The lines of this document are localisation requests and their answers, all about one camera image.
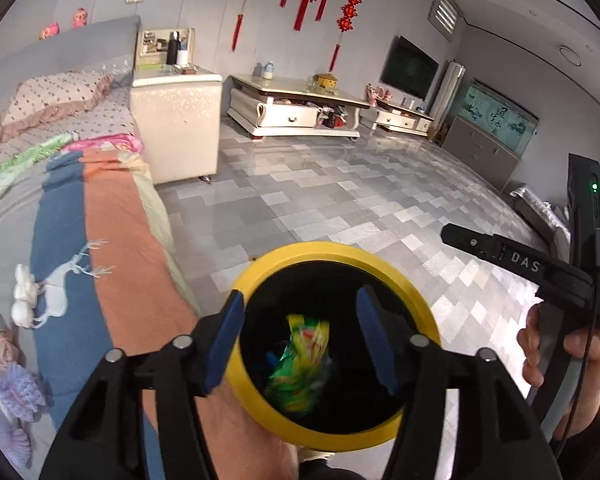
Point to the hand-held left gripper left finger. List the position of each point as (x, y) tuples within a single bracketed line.
[(225, 340)]

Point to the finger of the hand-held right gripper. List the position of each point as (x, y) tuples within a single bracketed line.
[(465, 240)]

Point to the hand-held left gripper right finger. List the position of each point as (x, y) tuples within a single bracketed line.
[(375, 330)]

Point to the yellow round trash bin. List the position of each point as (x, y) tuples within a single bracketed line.
[(330, 250)]

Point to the white tissue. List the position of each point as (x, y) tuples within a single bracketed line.
[(24, 310)]

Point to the lavender crocheted cloth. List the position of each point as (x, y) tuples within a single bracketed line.
[(15, 395), (5, 437)]

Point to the person's right forearm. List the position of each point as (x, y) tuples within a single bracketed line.
[(597, 430)]

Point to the person's right hand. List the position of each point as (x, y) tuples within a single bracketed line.
[(592, 375)]

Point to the silver foil mat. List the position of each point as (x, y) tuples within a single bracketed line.
[(540, 210)]

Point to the green yellow snack wrapper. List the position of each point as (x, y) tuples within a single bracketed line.
[(300, 365)]

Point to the grey fish tank cabinet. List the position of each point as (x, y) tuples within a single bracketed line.
[(480, 152)]

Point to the bed with colourful blanket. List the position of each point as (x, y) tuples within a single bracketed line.
[(125, 260)]

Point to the glass fish tank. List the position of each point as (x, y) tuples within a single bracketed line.
[(497, 115)]

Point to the white television cabinet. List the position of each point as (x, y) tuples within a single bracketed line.
[(400, 117)]

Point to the person's dark pants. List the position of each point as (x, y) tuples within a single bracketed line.
[(340, 470)]

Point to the white standing air conditioner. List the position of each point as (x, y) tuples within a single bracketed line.
[(450, 90)]

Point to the round ceiling light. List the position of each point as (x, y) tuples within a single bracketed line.
[(571, 55)]

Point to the pink figurine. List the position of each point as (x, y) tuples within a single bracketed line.
[(377, 92)]

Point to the red black items under table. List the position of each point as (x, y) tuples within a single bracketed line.
[(332, 117)]

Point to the yellow box toy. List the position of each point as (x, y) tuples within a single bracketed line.
[(326, 80)]

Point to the white coffee table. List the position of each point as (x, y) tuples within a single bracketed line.
[(290, 105)]

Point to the white nightstand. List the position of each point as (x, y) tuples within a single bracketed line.
[(175, 120)]

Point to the pink floral quilt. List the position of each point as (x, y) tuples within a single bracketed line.
[(112, 144)]

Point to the grey dotted bedsheet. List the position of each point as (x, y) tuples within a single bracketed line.
[(105, 115)]

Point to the white blue jar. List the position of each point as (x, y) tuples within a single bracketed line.
[(267, 70)]

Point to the green patterned quilt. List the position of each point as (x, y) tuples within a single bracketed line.
[(15, 170)]

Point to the white cup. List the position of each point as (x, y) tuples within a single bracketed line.
[(182, 57)]

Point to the black thermos bottle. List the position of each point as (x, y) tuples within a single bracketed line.
[(172, 49)]

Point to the white desktop shelf organizer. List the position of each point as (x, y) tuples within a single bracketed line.
[(150, 42)]

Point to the grey bed headboard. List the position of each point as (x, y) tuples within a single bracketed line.
[(80, 40)]

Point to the pink plush toy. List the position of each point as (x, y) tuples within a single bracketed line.
[(49, 31), (79, 17)]

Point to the black wall television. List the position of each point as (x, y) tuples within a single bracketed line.
[(409, 67)]

